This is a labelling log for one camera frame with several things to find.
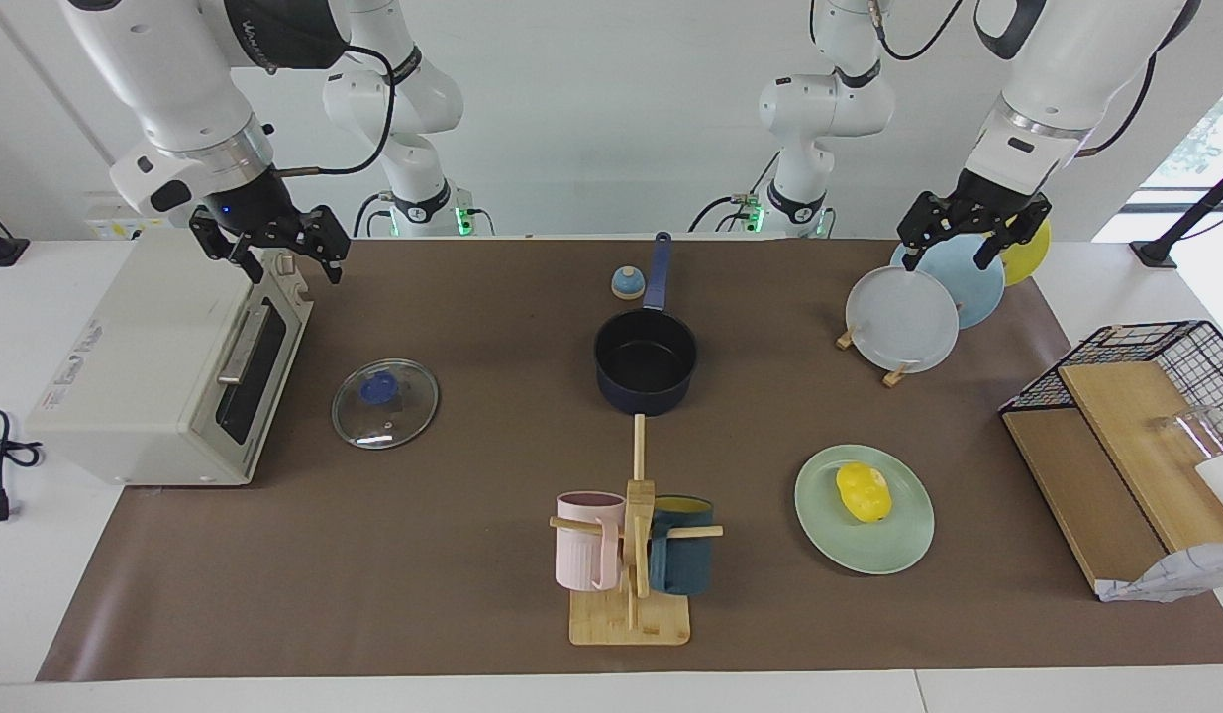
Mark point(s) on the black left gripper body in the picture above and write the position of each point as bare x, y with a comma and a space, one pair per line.
982, 208

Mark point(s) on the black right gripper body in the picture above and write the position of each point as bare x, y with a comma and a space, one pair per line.
259, 208

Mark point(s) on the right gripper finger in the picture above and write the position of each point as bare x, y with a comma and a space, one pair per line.
220, 238
331, 243

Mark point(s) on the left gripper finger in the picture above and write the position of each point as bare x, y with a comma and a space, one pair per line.
1007, 243
918, 233

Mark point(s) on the glass lid blue knob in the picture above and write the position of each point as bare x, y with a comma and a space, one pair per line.
378, 388

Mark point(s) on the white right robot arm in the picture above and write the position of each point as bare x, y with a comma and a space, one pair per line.
175, 79

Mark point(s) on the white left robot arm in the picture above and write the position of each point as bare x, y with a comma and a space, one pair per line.
1057, 89

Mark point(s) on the yellow plate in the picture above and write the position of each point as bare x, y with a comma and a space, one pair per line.
1032, 259

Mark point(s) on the light blue plate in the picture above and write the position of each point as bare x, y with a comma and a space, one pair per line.
977, 287

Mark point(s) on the grey plate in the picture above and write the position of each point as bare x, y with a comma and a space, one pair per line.
903, 322

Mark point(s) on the wooden plate rack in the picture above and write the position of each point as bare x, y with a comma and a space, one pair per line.
895, 376

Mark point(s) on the green plate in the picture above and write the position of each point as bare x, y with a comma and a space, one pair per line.
888, 545

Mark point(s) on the white power strip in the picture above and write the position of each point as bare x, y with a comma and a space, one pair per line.
106, 230

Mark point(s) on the beige toaster oven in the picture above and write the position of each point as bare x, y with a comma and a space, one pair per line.
146, 356

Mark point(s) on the black desk clamp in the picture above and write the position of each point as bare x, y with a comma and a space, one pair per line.
2, 253

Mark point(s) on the light wooden shelf board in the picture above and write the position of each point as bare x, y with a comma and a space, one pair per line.
1136, 436

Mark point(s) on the brown wooden base board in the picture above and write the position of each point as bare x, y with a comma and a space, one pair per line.
1076, 485

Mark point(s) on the clear glass cup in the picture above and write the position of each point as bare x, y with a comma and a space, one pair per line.
1190, 431

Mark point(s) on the dark blue saucepan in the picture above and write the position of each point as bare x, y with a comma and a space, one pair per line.
646, 391

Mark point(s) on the brown table mat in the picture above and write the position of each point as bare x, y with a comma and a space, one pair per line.
453, 555

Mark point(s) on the white patterned cloth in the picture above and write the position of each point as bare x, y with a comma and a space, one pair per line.
1175, 574

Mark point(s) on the pink ribbed mug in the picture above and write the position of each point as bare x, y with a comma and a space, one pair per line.
581, 555

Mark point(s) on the teal mug yellow inside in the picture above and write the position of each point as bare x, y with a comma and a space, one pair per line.
682, 564

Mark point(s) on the wooden mug rack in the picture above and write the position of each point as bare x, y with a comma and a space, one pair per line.
631, 619

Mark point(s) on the black camera stand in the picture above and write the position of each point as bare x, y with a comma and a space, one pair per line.
1156, 253

